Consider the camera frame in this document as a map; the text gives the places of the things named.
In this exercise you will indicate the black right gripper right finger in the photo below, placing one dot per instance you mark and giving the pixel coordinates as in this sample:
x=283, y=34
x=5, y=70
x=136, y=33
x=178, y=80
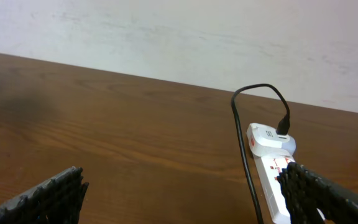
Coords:
x=310, y=198

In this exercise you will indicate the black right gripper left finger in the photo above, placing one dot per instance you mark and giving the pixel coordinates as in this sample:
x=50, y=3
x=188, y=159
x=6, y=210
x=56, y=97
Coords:
x=58, y=199

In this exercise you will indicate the white USB charger adapter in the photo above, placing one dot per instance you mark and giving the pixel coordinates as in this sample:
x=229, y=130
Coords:
x=265, y=142

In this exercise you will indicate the white power strip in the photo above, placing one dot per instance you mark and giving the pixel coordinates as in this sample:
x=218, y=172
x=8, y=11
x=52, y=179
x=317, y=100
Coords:
x=268, y=169

